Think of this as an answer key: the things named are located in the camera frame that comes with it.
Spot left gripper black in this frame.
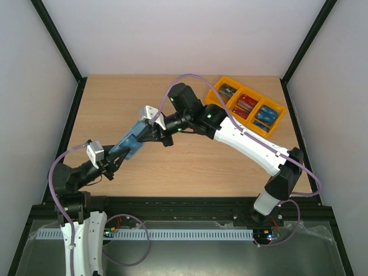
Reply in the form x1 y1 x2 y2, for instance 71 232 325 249
75 143 131 189

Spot blue leather card holder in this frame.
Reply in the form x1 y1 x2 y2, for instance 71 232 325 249
109 121 146 160

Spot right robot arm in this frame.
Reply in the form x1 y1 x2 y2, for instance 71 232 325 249
137 83 304 225

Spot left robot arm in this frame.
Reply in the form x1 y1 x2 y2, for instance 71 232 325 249
48 140 131 275

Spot black card stack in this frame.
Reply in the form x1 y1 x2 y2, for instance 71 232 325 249
218 83 237 99

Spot red card stack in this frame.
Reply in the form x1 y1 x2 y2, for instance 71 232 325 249
237 94 258 112

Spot loose blue card in bin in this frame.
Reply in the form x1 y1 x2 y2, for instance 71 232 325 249
253 120 270 132

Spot blue card stack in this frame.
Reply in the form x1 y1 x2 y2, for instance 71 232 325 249
255 105 279 126

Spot yellow three-compartment bin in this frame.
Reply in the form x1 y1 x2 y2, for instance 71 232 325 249
214 76 292 141

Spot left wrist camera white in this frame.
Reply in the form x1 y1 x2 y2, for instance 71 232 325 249
86 141 105 169

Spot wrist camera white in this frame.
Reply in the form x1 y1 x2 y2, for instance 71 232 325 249
86 141 105 169
139 105 166 130

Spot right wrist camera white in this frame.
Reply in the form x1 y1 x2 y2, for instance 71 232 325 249
139 105 166 130

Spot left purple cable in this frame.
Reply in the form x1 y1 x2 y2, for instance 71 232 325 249
48 143 90 276

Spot light blue cable duct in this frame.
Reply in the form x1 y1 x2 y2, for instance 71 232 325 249
35 226 255 241

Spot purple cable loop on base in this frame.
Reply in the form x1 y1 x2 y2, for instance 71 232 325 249
100 213 151 267

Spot black aluminium frame rail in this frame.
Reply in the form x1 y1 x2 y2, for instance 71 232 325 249
25 196 337 231

